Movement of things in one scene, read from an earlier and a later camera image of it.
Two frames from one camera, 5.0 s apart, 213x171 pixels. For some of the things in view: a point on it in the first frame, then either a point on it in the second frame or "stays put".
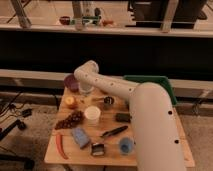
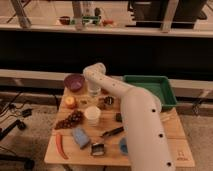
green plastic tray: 162,79 stays put
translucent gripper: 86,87 → 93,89
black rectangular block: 123,117 stays put
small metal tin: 98,149 stays put
